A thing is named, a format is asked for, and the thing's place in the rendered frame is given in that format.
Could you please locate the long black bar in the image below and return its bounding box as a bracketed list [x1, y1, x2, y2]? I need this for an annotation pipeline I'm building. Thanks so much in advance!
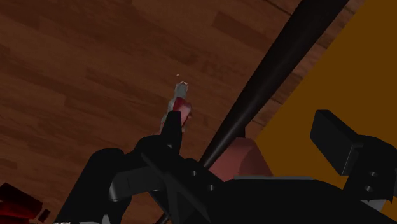
[198, 0, 351, 170]

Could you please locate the pink rounded block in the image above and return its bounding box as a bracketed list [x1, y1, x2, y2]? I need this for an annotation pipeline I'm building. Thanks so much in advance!
[209, 137, 274, 183]

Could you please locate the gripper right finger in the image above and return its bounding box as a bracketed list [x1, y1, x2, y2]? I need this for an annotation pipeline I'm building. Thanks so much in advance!
[310, 109, 397, 213]

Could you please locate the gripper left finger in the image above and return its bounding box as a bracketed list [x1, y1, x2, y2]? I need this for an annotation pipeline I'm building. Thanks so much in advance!
[108, 109, 225, 224]

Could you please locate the grey and red figure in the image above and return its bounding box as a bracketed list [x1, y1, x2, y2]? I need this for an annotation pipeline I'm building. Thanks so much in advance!
[159, 81, 193, 135]

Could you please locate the red robot stand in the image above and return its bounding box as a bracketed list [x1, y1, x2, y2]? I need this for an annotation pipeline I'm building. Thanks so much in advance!
[0, 181, 52, 224]

